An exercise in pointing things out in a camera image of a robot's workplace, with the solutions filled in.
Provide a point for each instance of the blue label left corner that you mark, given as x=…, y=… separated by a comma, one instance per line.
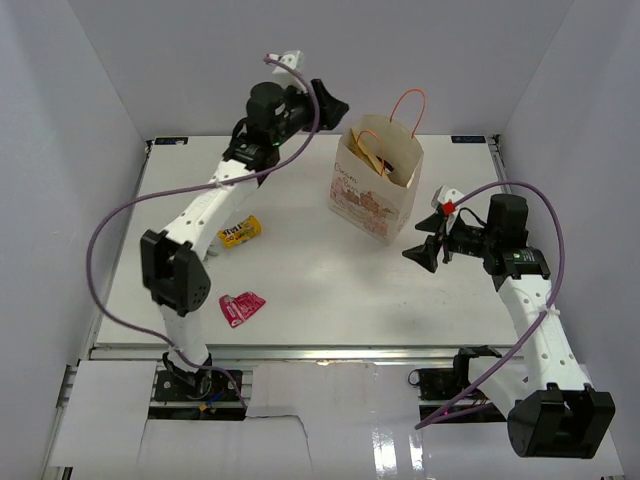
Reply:
x=170, y=141

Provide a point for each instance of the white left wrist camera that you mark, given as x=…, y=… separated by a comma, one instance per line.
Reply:
x=293, y=59

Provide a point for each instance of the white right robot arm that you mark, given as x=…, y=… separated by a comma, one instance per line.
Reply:
x=552, y=410

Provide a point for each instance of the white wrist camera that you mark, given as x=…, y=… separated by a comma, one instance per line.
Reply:
x=293, y=59
x=446, y=198

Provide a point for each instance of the yellow chips bag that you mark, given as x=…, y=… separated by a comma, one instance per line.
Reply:
x=365, y=153

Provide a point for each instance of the aluminium table frame rail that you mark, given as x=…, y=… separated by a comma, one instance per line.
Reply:
x=224, y=354

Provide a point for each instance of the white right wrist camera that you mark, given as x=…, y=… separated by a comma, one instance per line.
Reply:
x=446, y=198

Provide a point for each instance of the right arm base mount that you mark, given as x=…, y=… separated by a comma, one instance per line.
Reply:
x=435, y=386

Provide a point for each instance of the red candy packet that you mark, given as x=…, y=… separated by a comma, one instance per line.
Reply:
x=237, y=310

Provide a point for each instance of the blue label corner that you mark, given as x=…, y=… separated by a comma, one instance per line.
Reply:
x=468, y=139
x=170, y=141

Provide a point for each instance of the brown chocolate bar wrapper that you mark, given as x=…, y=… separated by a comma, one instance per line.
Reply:
x=387, y=168

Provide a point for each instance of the blue label right corner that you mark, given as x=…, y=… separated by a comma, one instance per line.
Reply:
x=468, y=139

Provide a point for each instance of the yellow M&M's packet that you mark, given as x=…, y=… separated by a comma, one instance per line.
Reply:
x=244, y=231

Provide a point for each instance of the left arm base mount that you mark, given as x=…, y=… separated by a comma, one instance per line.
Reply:
x=202, y=395

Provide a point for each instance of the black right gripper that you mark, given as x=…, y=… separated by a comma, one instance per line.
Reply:
x=425, y=254

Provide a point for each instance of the paper bag with orange handles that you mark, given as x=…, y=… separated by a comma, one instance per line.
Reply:
x=379, y=206

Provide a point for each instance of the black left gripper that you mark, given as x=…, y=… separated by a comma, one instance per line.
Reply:
x=330, y=109

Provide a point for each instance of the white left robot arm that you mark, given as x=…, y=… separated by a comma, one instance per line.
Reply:
x=172, y=259

